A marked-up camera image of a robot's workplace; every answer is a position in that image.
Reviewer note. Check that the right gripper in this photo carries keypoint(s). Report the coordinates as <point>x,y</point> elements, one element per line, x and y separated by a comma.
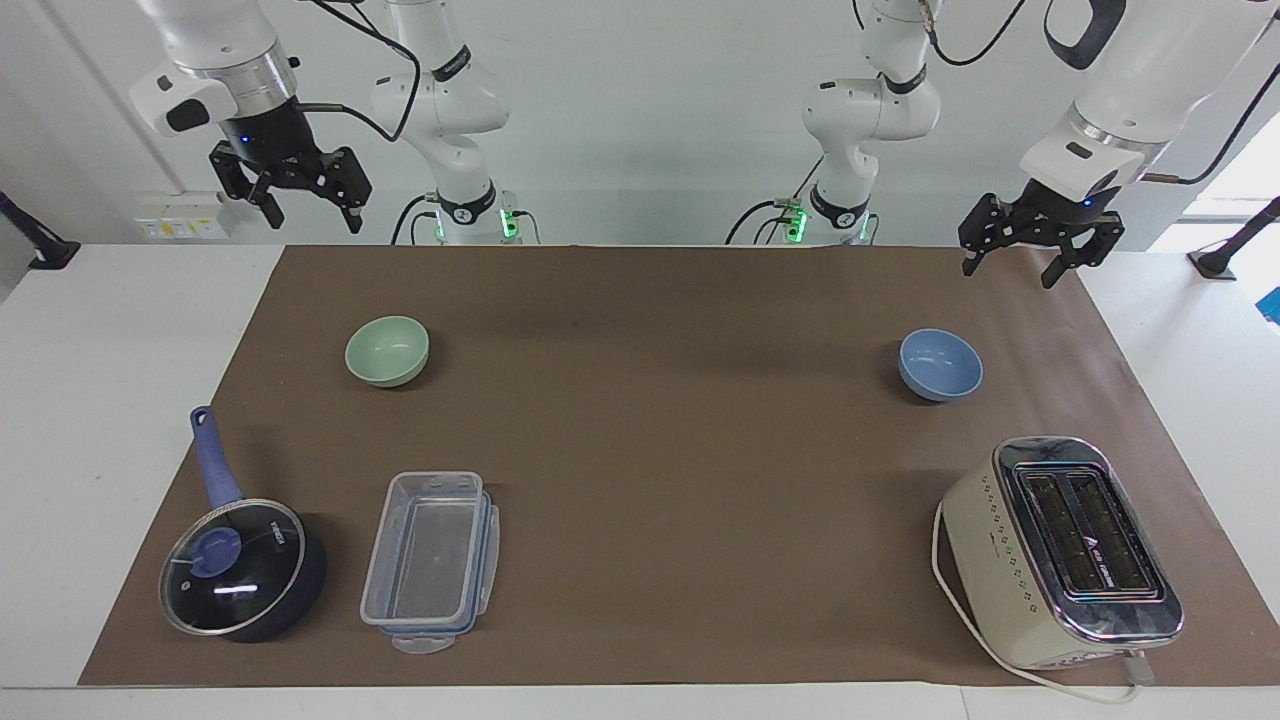
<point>270,135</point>

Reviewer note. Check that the dark blue saucepan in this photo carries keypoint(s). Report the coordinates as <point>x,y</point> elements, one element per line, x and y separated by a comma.
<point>215,465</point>

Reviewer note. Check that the glass lid with blue knob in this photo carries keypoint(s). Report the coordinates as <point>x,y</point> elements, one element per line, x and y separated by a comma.
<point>232,567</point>

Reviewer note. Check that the black stand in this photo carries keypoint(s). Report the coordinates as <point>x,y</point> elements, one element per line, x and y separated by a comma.
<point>1225,255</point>
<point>45,248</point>

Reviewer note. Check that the green bowl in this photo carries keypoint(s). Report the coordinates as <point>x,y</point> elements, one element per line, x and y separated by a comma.
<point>387,350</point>

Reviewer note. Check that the cream and chrome toaster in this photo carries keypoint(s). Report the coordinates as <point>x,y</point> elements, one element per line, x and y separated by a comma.
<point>1050,560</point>

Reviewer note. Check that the white wall socket strip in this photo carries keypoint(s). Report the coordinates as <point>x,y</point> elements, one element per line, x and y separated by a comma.
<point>185,222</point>

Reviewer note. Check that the clear plastic container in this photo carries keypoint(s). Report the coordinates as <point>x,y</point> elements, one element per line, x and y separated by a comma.
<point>430,560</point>

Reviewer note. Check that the blue object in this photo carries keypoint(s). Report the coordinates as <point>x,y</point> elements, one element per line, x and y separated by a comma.
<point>1272,306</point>

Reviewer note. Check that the blue bowl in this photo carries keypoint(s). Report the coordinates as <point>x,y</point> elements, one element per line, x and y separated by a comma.
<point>940,364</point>

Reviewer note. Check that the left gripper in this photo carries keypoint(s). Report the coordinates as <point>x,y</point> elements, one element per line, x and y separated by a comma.
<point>1065,212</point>

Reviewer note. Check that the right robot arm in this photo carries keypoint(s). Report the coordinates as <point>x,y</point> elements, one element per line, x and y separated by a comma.
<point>450,100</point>

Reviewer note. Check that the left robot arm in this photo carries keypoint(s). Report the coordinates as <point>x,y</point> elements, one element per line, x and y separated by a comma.
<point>870,110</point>

